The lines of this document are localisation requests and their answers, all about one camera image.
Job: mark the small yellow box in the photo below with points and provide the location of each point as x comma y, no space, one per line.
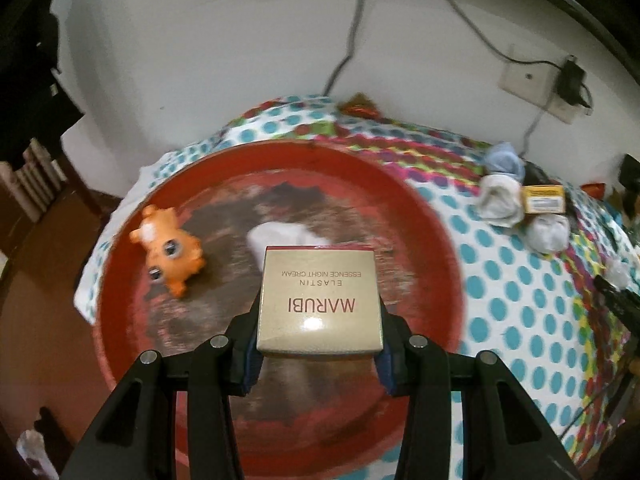
544,201

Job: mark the dark object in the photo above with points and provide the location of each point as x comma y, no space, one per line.
631,172

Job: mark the orange candy wrapper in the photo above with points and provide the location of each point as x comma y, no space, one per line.
360,107

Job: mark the white rolled sock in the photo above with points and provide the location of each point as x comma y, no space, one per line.
547,234
497,200

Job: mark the white wall socket plate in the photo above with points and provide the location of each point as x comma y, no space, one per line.
525,77

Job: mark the blue rolled sock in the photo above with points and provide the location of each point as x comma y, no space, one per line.
505,162

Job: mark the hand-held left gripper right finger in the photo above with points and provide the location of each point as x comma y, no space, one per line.
390,367

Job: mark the orange packet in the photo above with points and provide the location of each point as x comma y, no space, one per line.
594,189

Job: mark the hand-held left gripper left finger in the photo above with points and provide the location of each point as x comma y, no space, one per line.
250,367

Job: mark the red round tray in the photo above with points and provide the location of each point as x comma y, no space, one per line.
220,200

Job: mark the black charger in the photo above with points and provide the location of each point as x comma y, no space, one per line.
571,82

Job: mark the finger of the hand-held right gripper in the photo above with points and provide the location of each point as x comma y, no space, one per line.
622,300

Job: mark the gold cream box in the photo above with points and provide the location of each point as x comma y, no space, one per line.
320,305

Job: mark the orange toy animal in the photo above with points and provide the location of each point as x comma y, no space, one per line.
170,250

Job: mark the wooden furniture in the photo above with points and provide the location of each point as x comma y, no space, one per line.
45,270

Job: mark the white plastic bag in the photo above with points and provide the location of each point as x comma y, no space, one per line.
35,452

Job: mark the polka dot cloth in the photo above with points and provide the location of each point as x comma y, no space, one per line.
500,300

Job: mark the dark cloth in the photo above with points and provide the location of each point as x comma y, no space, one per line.
30,70

